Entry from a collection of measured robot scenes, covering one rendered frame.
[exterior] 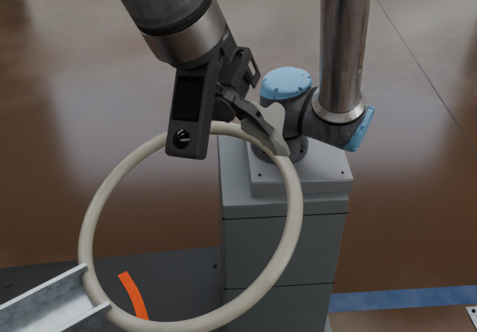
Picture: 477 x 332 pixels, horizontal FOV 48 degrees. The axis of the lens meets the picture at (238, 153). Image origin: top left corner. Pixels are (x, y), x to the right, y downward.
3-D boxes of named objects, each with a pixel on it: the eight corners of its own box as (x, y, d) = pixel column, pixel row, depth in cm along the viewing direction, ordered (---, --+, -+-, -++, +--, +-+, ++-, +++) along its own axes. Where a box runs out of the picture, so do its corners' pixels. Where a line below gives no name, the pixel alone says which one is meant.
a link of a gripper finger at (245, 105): (281, 124, 67) (226, 84, 64) (277, 134, 66) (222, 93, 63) (260, 134, 70) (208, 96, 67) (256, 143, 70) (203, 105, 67)
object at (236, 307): (152, 401, 91) (145, 398, 88) (50, 227, 121) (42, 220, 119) (358, 213, 99) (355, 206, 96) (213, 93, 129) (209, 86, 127)
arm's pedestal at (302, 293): (210, 264, 253) (202, 120, 198) (314, 259, 255) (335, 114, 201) (214, 364, 214) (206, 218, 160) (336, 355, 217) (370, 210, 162)
